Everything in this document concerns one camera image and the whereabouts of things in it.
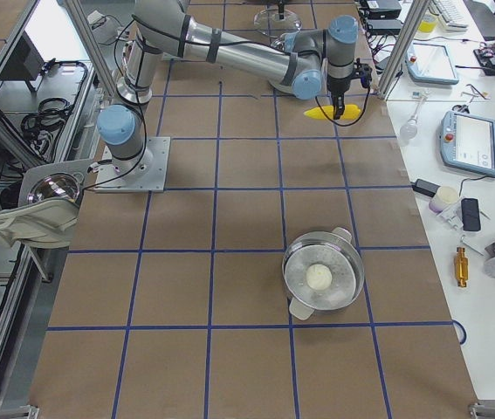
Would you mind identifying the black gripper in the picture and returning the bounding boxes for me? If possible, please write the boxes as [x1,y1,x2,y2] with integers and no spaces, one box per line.
[327,77,352,120]

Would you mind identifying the steel steamer pot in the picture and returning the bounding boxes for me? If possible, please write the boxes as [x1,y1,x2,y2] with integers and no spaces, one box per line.
[282,227,365,320]

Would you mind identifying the blue teach pendant near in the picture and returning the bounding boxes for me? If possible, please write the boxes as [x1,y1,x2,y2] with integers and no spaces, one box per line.
[438,111,495,177]

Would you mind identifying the black scissors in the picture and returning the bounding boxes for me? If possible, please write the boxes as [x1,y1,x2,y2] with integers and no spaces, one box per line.
[451,104,471,113]

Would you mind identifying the blue teach pendant far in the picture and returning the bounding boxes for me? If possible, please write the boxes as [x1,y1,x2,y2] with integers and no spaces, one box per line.
[405,43,459,85]

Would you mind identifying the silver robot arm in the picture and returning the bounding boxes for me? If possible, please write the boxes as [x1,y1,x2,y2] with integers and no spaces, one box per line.
[116,1,370,120]

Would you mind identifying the white steamed bun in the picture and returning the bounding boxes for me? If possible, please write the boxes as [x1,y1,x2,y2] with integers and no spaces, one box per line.
[306,264,333,291]

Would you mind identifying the white paper cup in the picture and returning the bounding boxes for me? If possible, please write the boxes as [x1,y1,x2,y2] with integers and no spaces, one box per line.
[429,186,459,213]

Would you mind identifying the black power adapter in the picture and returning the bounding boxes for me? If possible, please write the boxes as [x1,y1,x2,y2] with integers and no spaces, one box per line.
[411,179,440,197]

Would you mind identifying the glass pot lid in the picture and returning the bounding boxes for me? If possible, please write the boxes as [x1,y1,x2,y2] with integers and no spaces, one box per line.
[253,7,302,38]

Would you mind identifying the gold metal cylinder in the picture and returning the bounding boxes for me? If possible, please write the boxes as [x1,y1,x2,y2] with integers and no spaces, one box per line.
[453,246,469,288]

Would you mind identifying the blue teach pendant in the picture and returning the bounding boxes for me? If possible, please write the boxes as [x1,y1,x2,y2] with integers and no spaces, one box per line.
[405,43,459,85]
[438,111,495,177]

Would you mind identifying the yellow plastic corn cob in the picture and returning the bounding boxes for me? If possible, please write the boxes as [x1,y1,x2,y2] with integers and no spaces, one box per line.
[303,104,361,120]

